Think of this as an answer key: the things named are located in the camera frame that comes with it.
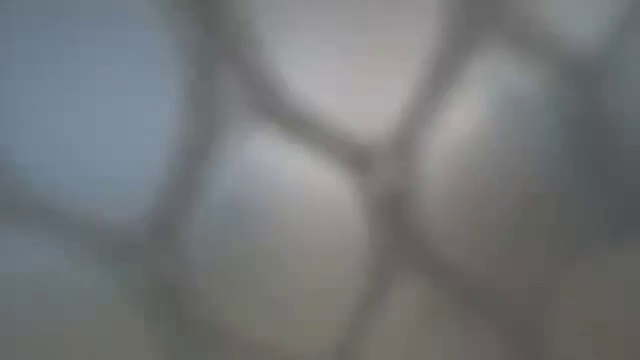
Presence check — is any white mesh pouch red trim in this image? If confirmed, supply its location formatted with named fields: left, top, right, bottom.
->
left=0, top=0, right=640, bottom=360

